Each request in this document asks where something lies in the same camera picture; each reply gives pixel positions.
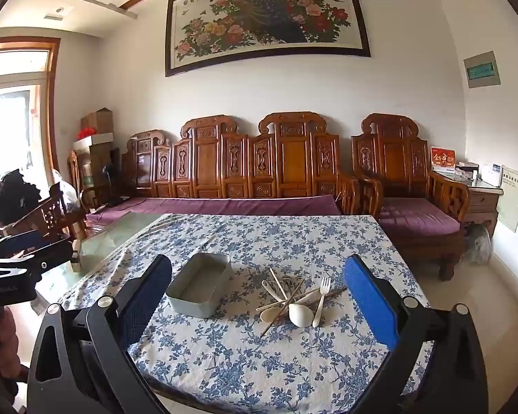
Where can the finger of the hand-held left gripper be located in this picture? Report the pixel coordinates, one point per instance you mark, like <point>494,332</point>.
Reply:
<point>47,258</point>
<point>21,241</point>

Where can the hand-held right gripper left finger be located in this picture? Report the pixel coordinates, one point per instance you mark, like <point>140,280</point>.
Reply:
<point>146,293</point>

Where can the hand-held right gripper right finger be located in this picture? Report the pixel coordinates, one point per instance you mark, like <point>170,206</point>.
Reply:
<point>371,302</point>

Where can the rectangular metal tin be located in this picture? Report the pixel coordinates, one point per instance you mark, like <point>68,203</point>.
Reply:
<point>198,306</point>

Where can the white plastic fork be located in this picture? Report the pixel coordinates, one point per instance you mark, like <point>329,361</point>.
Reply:
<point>318,315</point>

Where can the white ceramic spoon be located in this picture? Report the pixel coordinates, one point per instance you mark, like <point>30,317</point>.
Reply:
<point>300,315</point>

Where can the light bamboo chopstick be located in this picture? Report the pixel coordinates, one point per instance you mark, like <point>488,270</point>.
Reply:
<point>280,312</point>
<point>277,282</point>
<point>280,303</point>

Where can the pale plastic spoon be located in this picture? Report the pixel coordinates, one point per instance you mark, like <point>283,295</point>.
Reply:
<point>267,287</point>

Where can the person's left hand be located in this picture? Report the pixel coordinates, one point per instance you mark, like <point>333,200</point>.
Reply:
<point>2,345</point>

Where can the carved wooden chair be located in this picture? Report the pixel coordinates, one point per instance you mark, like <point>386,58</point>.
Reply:
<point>47,215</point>

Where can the black cloth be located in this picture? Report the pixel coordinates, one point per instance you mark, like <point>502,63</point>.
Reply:
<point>13,196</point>

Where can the clear plastic bag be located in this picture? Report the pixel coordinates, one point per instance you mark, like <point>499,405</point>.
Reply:
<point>67,194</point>

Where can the black flat device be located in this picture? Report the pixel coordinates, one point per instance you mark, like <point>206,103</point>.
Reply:
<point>118,201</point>

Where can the purple armchair cushion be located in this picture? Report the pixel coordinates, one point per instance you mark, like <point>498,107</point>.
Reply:
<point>418,218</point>

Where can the stack of cardboard boxes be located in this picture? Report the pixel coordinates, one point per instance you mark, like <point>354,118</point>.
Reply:
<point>95,159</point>

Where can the long purple sofa cushion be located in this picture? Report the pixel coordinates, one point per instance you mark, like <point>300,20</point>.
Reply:
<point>224,206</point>

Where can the grey plastic bag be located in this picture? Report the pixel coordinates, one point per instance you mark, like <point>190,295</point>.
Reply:
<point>478,243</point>

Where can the red flowers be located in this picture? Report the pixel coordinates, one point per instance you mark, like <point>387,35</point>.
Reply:
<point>87,133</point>

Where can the blue floral tablecloth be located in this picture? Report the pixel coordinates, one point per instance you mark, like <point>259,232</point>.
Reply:
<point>250,371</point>

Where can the brown cardboard box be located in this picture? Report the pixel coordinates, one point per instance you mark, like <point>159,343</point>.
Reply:
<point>97,120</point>

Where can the carved wooden armchair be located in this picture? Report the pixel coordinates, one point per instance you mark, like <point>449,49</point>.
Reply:
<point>397,159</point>

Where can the wooden side table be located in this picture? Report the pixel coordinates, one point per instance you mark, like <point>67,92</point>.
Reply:
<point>481,205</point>

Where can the red gift box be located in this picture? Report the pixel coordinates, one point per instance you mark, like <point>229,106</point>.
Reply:
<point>443,159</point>

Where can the carved wooden sofa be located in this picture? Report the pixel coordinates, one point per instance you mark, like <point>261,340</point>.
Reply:
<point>241,164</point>

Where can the tissue box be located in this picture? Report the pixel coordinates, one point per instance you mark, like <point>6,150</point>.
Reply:
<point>467,169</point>

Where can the white tabletop device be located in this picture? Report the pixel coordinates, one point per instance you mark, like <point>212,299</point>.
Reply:
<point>492,174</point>

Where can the framed peacock flower painting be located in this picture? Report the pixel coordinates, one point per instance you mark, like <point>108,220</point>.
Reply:
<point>267,17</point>

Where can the wooden door frame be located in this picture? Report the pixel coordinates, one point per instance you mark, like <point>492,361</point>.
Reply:
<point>54,108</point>

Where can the grey wall box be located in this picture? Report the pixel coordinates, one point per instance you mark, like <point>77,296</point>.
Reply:
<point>482,70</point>

